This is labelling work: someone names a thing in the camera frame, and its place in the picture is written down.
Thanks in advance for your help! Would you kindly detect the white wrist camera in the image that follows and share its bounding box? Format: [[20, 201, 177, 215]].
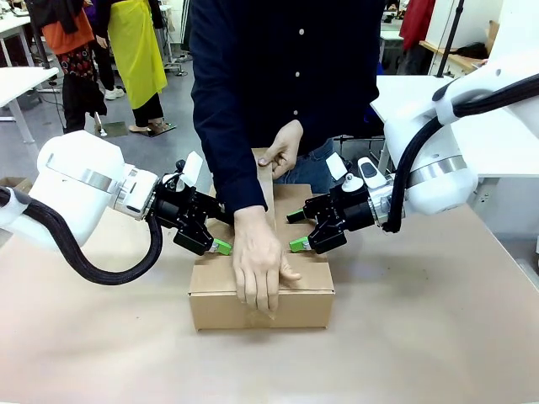
[[182, 151, 205, 186], [326, 151, 349, 180]]

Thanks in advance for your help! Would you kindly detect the person's left forearm navy sleeve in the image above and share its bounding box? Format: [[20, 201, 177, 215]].
[[301, 96, 380, 155]]

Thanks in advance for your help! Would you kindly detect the person's right forearm navy sleeve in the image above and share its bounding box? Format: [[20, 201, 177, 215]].
[[191, 96, 270, 216]]

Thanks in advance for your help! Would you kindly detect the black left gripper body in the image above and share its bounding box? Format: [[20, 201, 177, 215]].
[[152, 183, 211, 231]]

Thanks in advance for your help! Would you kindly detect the person's left hand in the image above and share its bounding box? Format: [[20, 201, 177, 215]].
[[256, 120, 305, 181]]

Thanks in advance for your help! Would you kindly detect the black stand pole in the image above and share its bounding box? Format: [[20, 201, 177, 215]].
[[435, 0, 467, 79]]

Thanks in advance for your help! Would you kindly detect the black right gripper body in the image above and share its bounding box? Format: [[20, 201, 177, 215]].
[[323, 186, 375, 231]]

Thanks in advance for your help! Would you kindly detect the brown cardboard box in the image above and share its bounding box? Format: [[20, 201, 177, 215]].
[[188, 183, 337, 333]]

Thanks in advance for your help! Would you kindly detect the wooden workbench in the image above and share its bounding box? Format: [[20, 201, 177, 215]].
[[419, 40, 485, 76]]

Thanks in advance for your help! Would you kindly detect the bystander in yellow apron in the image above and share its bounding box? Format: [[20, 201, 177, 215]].
[[90, 0, 169, 134]]

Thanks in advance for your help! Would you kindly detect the bystander in red top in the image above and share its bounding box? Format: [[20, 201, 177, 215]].
[[398, 0, 437, 77]]

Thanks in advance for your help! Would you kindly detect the small cardboard box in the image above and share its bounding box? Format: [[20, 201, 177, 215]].
[[0, 176, 34, 194]]

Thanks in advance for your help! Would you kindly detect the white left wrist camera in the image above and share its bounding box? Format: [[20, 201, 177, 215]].
[[182, 151, 205, 186]]

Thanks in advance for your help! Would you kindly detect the black bag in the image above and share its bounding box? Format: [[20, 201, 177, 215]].
[[456, 41, 490, 60]]

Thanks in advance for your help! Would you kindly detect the dark floor mat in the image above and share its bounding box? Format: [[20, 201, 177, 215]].
[[99, 120, 130, 138]]

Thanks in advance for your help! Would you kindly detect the black left arm cable sleeve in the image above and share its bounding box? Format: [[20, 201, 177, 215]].
[[0, 187, 164, 286]]

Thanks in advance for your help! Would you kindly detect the bystander in orange top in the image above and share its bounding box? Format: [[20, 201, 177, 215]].
[[24, 0, 109, 136]]

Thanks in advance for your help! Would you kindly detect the person's right hand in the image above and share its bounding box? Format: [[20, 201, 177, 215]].
[[232, 205, 302, 313]]

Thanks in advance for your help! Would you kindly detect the white desk with dark frame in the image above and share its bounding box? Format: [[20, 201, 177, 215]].
[[0, 14, 37, 68]]

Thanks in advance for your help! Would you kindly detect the black arm cable sleeve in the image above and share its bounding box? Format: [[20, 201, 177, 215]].
[[0, 187, 164, 286], [381, 72, 539, 235]]

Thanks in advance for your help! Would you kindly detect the white table with grey leg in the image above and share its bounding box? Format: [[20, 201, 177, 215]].
[[0, 66, 60, 145]]

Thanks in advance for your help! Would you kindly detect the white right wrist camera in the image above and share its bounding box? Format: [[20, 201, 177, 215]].
[[326, 151, 349, 180]]

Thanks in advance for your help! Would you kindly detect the person's torso navy shirt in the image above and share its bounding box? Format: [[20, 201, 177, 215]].
[[188, 0, 387, 194]]

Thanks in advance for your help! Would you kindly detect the black right arm cable sleeve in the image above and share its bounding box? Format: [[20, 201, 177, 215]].
[[381, 72, 539, 235]]

